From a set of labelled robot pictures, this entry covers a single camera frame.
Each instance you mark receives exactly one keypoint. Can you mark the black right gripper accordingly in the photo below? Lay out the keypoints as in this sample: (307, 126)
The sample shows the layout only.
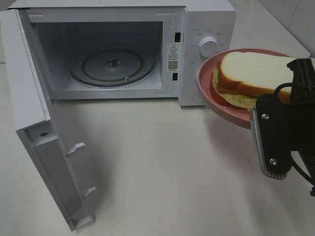
(300, 112)

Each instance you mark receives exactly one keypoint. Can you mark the white bread sandwich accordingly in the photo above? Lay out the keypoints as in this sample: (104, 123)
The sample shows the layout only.
(240, 78)

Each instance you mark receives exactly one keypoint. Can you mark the pink round plate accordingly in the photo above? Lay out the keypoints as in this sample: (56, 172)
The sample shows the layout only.
(232, 114)

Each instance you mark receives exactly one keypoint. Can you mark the white power knob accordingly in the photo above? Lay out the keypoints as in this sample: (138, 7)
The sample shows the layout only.
(208, 46)

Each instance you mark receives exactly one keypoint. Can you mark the round white door button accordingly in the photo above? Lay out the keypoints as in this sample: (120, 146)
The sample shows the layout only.
(197, 97)

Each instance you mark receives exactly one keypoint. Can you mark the white microwave door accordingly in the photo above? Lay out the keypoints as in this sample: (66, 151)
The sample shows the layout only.
(35, 120)

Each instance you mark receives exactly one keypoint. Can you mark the white microwave oven body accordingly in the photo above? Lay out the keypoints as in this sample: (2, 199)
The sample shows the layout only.
(170, 29)

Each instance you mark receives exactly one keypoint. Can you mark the glass microwave turntable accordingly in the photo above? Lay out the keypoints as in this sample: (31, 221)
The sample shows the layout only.
(110, 68)

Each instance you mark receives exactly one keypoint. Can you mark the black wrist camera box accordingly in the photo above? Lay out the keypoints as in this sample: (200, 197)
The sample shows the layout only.
(270, 136)

